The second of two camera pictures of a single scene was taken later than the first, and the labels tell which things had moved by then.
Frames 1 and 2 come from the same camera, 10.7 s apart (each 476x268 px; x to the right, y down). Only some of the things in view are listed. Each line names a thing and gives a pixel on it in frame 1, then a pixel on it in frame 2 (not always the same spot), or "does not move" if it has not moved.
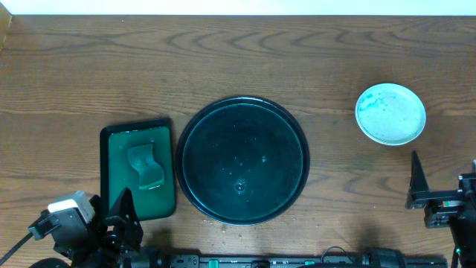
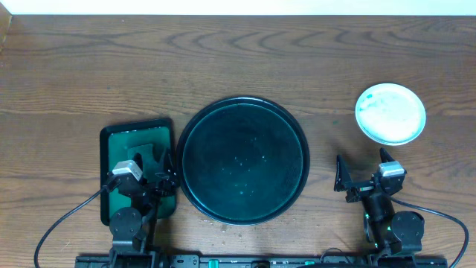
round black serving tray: (242, 160) does not move
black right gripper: (450, 205) -> (345, 182)
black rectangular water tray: (140, 157) does not move
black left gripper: (112, 225) -> (157, 184)
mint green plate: (390, 114) does not move
